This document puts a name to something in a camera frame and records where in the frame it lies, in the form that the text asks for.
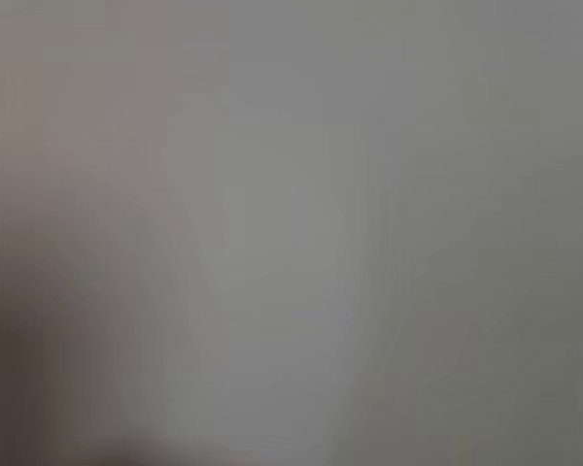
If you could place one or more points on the light orange gripper finger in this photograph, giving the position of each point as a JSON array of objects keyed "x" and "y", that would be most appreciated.
[{"x": 14, "y": 369}]

